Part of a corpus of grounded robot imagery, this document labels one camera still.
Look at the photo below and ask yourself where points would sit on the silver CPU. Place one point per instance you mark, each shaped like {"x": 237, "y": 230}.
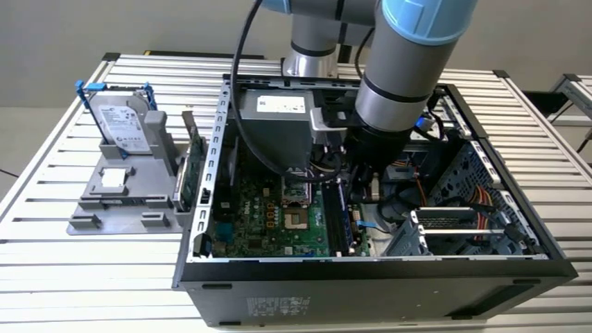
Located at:
{"x": 114, "y": 177}

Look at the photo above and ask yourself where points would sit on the grey parts rack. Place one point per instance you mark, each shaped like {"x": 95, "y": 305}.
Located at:
{"x": 149, "y": 180}

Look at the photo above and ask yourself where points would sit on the blue board connector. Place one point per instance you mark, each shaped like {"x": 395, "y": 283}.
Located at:
{"x": 223, "y": 231}

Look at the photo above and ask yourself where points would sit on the black RAM slot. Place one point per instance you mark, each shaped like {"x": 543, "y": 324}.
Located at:
{"x": 329, "y": 215}
{"x": 335, "y": 215}
{"x": 339, "y": 222}

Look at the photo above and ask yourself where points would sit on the silver optical drive cage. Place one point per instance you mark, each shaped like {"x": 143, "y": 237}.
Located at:
{"x": 435, "y": 138}

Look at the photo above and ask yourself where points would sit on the black PC case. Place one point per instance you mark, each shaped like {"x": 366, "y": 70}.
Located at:
{"x": 325, "y": 298}

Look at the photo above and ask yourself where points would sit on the RAM stick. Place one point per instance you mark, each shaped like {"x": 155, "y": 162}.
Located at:
{"x": 347, "y": 215}
{"x": 123, "y": 201}

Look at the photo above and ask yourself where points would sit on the metal slat side table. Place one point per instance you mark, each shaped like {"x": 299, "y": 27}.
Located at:
{"x": 581, "y": 92}

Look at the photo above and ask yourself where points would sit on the graphics card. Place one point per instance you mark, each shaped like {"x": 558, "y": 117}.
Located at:
{"x": 194, "y": 173}

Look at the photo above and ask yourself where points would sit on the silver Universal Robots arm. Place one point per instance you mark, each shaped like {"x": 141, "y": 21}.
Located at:
{"x": 407, "y": 69}

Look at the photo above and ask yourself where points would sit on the black cooler fan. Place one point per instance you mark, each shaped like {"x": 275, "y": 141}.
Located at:
{"x": 317, "y": 161}

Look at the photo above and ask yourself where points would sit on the hard disk in blue carrier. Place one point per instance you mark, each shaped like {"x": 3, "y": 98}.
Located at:
{"x": 121, "y": 121}

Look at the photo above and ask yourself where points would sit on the grey power supply unit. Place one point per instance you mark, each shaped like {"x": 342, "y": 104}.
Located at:
{"x": 287, "y": 145}

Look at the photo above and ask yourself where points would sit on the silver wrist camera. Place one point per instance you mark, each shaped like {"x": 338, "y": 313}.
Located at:
{"x": 325, "y": 121}

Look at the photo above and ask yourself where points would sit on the CPU socket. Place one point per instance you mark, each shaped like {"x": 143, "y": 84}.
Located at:
{"x": 297, "y": 219}

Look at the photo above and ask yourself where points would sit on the green motherboard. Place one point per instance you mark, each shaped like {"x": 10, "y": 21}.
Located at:
{"x": 259, "y": 239}

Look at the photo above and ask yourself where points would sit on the grey metal disk bay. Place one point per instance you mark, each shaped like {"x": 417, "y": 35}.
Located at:
{"x": 445, "y": 222}

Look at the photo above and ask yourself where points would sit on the white board connector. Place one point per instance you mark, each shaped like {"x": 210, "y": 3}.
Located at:
{"x": 359, "y": 216}

